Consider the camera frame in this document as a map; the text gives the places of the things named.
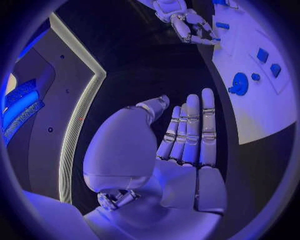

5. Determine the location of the blue block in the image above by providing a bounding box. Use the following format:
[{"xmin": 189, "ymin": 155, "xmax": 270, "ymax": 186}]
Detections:
[
  {"xmin": 255, "ymin": 47, "xmax": 270, "ymax": 64},
  {"xmin": 269, "ymin": 63, "xmax": 282, "ymax": 78}
]

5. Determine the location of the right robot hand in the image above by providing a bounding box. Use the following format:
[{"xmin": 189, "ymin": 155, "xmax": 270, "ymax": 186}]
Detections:
[{"xmin": 169, "ymin": 9, "xmax": 222, "ymax": 46}]

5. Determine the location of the white task board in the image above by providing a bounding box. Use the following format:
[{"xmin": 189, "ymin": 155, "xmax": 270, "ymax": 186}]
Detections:
[{"xmin": 211, "ymin": 0, "xmax": 299, "ymax": 146}]

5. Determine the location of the blue gear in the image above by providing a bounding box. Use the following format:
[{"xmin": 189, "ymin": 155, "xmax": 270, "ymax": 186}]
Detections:
[{"xmin": 227, "ymin": 72, "xmax": 250, "ymax": 97}]

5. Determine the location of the glowing light bar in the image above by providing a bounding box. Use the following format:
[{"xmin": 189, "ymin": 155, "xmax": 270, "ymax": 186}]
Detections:
[{"xmin": 2, "ymin": 79, "xmax": 46, "ymax": 140}]

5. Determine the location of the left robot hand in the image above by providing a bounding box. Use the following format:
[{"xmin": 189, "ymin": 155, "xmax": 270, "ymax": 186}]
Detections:
[{"xmin": 82, "ymin": 87, "xmax": 229, "ymax": 240}]

